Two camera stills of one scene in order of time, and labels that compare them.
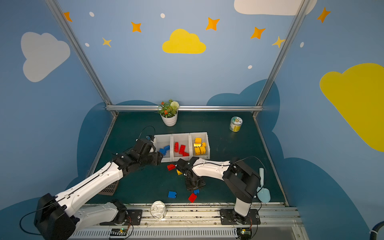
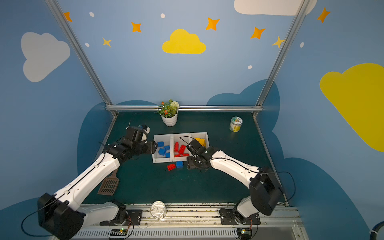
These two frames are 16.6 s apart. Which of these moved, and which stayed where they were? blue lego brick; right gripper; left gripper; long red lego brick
Moved: left gripper; right gripper
Stayed: blue lego brick; long red lego brick
